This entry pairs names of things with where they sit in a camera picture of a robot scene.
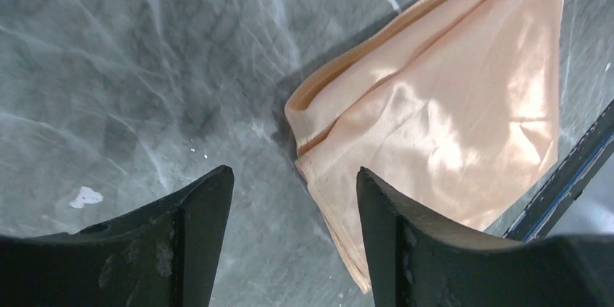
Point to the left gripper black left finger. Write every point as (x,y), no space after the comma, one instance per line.
(165,253)

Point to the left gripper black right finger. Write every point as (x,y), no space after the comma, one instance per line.
(418,257)

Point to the peach satin napkin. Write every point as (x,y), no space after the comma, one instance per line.
(454,103)

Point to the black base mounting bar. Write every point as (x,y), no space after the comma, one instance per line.
(567,182)

